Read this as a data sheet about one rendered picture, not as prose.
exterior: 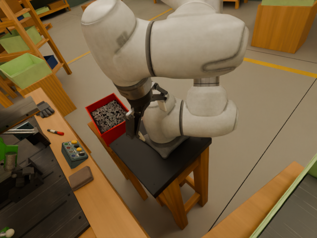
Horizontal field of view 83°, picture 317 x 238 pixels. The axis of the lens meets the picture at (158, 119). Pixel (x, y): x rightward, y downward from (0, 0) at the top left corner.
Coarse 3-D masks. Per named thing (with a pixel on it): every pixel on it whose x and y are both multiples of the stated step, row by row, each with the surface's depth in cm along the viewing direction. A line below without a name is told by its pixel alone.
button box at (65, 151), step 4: (76, 140) 98; (64, 144) 92; (68, 144) 93; (72, 144) 94; (80, 144) 96; (64, 148) 91; (72, 148) 91; (76, 148) 92; (64, 152) 92; (68, 152) 88; (76, 152) 90; (84, 152) 91; (64, 156) 92; (68, 156) 88; (76, 156) 87; (80, 156) 88; (84, 156) 89; (68, 160) 88; (72, 160) 85; (76, 160) 86; (80, 160) 88; (84, 160) 90; (68, 164) 88; (72, 164) 86; (76, 164) 87; (72, 168) 87
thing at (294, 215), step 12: (312, 180) 69; (300, 192) 67; (312, 192) 67; (288, 204) 65; (300, 204) 65; (312, 204) 64; (276, 216) 63; (288, 216) 63; (300, 216) 62; (312, 216) 62; (276, 228) 61; (288, 228) 61; (300, 228) 60; (312, 228) 59
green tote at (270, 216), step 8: (312, 160) 64; (304, 168) 62; (312, 168) 69; (304, 176) 74; (312, 176) 71; (296, 184) 59; (288, 192) 58; (280, 200) 57; (272, 216) 54; (264, 224) 53; (256, 232) 52
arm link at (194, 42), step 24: (168, 0) 45; (192, 0) 38; (168, 24) 30; (192, 24) 29; (216, 24) 28; (240, 24) 28; (168, 48) 30; (192, 48) 29; (216, 48) 28; (240, 48) 29; (168, 72) 32; (192, 72) 32; (216, 72) 31
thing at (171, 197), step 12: (204, 156) 97; (192, 168) 97; (204, 168) 106; (180, 180) 94; (192, 180) 141; (204, 180) 117; (168, 192) 87; (180, 192) 98; (204, 192) 130; (168, 204) 112; (180, 204) 107; (192, 204) 130; (204, 204) 148; (180, 216) 118; (180, 228) 140
